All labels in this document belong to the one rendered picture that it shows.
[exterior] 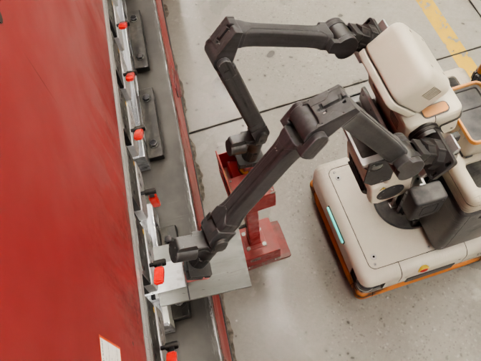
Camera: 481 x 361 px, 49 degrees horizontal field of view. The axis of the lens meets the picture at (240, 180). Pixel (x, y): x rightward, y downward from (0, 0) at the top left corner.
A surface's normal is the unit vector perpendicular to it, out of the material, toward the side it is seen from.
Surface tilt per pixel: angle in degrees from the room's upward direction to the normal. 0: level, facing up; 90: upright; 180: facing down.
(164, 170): 0
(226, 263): 0
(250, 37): 85
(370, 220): 0
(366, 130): 82
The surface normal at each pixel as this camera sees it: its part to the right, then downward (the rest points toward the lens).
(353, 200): -0.07, -0.45
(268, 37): 0.38, 0.72
